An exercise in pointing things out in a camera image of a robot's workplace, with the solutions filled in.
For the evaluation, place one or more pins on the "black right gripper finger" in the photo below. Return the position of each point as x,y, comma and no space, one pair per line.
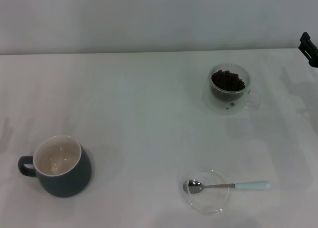
309,49

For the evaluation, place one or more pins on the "dark grey ceramic mug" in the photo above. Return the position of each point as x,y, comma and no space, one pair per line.
69,183

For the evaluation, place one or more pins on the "double-walled glass cup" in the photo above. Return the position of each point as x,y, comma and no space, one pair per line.
229,67

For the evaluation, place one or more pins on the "coffee beans pile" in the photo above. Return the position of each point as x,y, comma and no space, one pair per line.
227,80

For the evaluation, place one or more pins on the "clear glass saucer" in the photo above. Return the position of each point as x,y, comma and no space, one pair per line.
211,108

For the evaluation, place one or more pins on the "clear glass dish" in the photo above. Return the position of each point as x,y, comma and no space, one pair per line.
208,199

